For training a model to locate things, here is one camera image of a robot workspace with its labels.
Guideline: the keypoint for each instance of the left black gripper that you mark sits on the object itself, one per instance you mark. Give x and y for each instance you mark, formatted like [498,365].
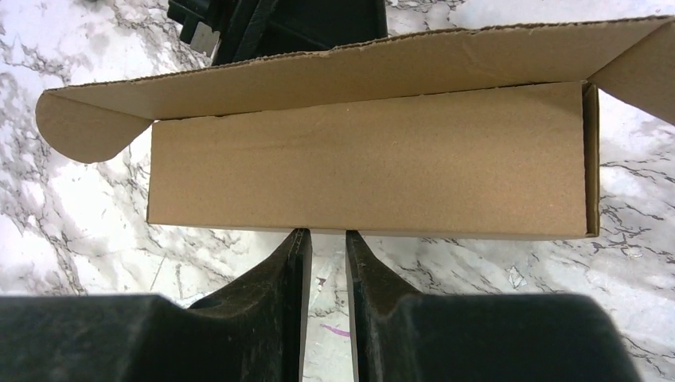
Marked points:
[234,31]

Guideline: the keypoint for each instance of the brown cardboard box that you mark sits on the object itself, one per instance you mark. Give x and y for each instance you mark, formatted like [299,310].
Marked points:
[472,133]

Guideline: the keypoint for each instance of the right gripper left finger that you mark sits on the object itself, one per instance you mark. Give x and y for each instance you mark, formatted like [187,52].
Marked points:
[252,329]

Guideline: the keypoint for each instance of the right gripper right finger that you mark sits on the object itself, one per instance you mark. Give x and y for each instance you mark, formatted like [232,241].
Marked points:
[399,333]

